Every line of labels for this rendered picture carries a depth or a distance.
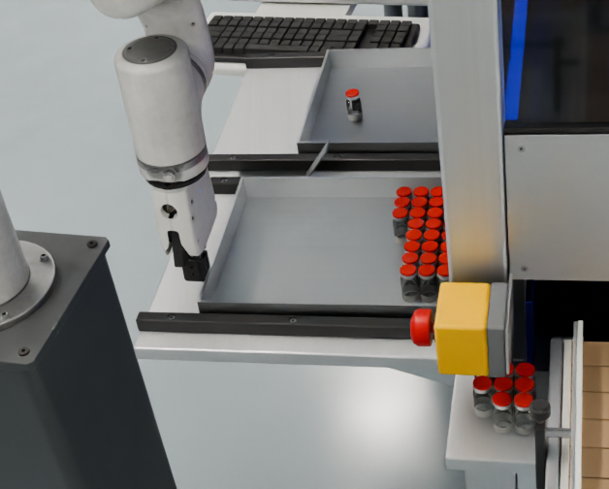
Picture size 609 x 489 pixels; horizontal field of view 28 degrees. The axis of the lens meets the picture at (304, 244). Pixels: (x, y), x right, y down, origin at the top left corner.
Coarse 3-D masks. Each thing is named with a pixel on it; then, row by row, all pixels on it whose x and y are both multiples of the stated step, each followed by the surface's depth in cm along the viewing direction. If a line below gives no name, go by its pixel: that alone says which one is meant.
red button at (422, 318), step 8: (416, 312) 128; (424, 312) 128; (432, 312) 130; (416, 320) 128; (424, 320) 128; (432, 320) 130; (416, 328) 128; (424, 328) 127; (432, 328) 129; (416, 336) 128; (424, 336) 128; (432, 336) 130; (416, 344) 129; (424, 344) 128
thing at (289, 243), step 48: (240, 192) 168; (288, 192) 169; (336, 192) 168; (384, 192) 167; (240, 240) 164; (288, 240) 162; (336, 240) 161; (384, 240) 160; (240, 288) 156; (288, 288) 155; (336, 288) 154; (384, 288) 152
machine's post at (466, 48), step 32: (448, 0) 110; (480, 0) 110; (448, 32) 113; (480, 32) 112; (448, 64) 115; (480, 64) 114; (448, 96) 117; (480, 96) 116; (448, 128) 119; (480, 128) 119; (448, 160) 122; (480, 160) 121; (448, 192) 124; (480, 192) 124; (448, 224) 127; (480, 224) 126; (448, 256) 130; (480, 256) 129; (512, 352) 139; (480, 480) 152; (512, 480) 151
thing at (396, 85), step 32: (352, 64) 194; (384, 64) 193; (416, 64) 192; (320, 96) 188; (384, 96) 187; (416, 96) 186; (320, 128) 182; (352, 128) 181; (384, 128) 180; (416, 128) 179
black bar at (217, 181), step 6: (216, 180) 172; (222, 180) 172; (228, 180) 172; (234, 180) 172; (216, 186) 172; (222, 186) 172; (228, 186) 172; (234, 186) 172; (216, 192) 173; (222, 192) 173; (228, 192) 172; (234, 192) 172
